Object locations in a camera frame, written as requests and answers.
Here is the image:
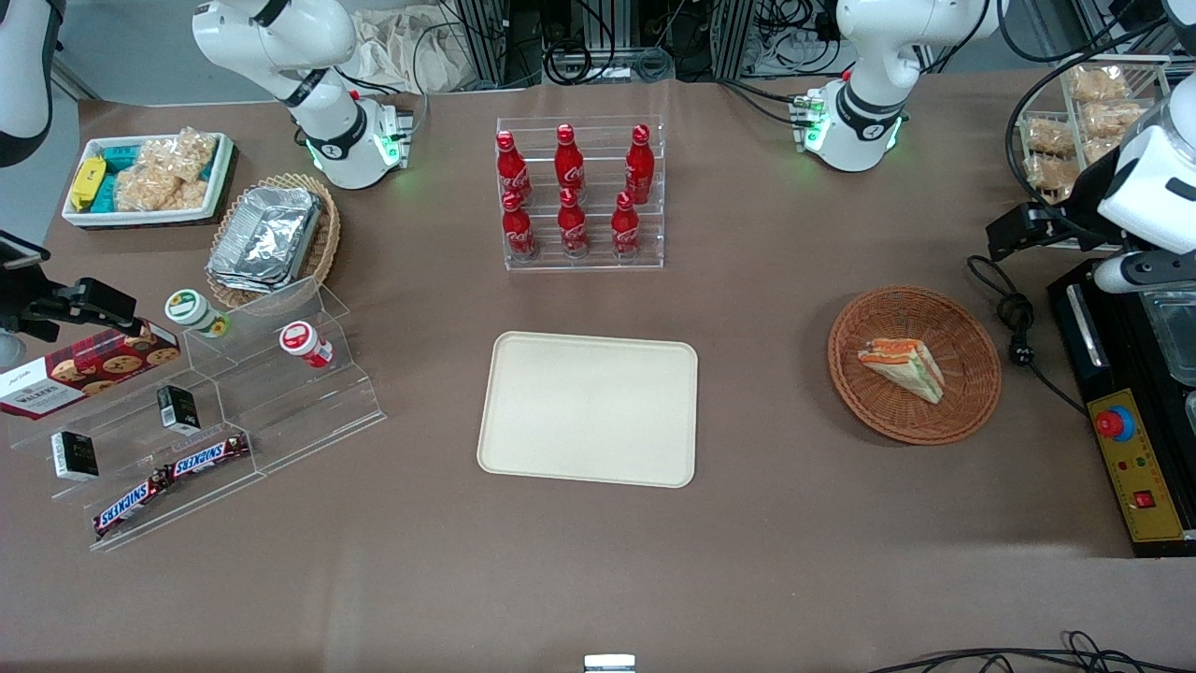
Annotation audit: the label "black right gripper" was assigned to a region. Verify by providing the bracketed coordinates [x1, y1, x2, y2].
[0, 273, 149, 343]

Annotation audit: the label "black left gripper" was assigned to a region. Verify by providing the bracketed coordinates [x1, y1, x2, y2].
[988, 140, 1139, 263]

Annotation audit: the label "triangle sandwich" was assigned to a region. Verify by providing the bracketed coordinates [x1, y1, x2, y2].
[858, 337, 946, 405]

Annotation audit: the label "brown wicker basket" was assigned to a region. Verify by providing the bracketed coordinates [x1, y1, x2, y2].
[828, 285, 1003, 446]

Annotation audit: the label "light wicker basket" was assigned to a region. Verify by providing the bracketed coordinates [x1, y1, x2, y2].
[206, 173, 342, 310]

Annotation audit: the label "cream plastic tray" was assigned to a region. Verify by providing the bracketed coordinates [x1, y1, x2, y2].
[477, 331, 700, 489]

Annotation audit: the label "bagged fried snack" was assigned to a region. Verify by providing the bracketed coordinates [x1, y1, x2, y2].
[1082, 100, 1147, 143]
[1023, 153, 1083, 199]
[1069, 65, 1132, 104]
[1022, 116, 1077, 157]

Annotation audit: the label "red cookie box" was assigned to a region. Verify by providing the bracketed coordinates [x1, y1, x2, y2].
[0, 321, 182, 422]

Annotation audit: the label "green lid yogurt cup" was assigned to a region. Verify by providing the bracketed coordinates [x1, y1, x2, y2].
[165, 290, 232, 339]

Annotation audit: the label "yellow snack packet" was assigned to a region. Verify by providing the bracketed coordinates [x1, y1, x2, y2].
[70, 156, 107, 212]

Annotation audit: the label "small black box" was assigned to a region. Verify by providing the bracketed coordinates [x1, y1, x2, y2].
[51, 430, 100, 482]
[156, 384, 201, 436]

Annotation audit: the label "bagged rice crackers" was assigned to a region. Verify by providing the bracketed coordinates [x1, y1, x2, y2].
[115, 130, 219, 212]

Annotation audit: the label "teal snack packet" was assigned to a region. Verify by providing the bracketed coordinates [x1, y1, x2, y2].
[93, 144, 143, 212]

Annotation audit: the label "black control box yellow panel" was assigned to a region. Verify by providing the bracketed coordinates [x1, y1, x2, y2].
[1046, 257, 1196, 560]

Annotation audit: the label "white rectangular snack bin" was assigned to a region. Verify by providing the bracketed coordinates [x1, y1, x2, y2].
[62, 132, 236, 228]

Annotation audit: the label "stacked foil containers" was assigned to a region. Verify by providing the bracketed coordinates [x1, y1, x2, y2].
[206, 185, 324, 294]

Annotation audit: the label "snickers chocolate bar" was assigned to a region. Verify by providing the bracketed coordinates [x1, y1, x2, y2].
[164, 432, 252, 480]
[93, 471, 171, 539]

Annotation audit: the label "clear plastic container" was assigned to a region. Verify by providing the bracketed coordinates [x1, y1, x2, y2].
[1144, 288, 1196, 386]

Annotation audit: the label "red lid yogurt cup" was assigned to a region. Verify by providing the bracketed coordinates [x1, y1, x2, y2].
[279, 321, 335, 369]

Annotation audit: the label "clear acrylic snack shelf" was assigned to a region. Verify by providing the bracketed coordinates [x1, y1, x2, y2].
[1018, 54, 1175, 205]

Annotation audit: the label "clear acrylic step display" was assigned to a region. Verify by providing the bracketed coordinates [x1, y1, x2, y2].
[7, 276, 387, 553]

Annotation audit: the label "clear acrylic bottle rack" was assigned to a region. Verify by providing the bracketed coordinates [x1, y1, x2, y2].
[495, 115, 666, 272]

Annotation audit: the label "crumpled beige cloth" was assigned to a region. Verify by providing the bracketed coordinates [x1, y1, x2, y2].
[349, 7, 473, 95]

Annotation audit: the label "red cola bottle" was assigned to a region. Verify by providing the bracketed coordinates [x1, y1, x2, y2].
[555, 123, 586, 195]
[502, 192, 539, 262]
[496, 130, 533, 205]
[611, 192, 643, 257]
[625, 124, 655, 205]
[558, 188, 591, 259]

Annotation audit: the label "black power cable with plug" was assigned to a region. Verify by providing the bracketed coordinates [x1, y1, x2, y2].
[966, 254, 1090, 418]

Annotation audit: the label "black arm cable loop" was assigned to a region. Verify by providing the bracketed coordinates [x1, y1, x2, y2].
[1004, 14, 1196, 246]

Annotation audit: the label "black floor cables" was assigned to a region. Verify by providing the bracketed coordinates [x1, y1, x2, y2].
[867, 630, 1196, 673]

